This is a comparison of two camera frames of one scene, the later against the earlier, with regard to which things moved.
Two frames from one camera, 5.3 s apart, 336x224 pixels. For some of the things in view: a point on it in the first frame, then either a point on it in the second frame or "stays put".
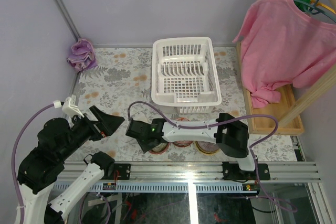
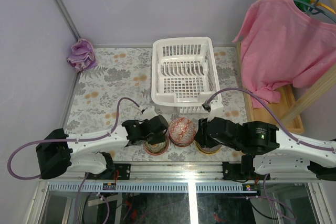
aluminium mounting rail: [191, 172] stays put
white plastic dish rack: [184, 74] stays put
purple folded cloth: [83, 55] stays put
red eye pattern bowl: [160, 148] stays put
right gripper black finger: [148, 140] → [205, 142]
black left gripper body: [95, 125] → [156, 137]
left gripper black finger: [106, 119] → [157, 139]
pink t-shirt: [282, 44] stays put
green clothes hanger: [303, 2] stays put
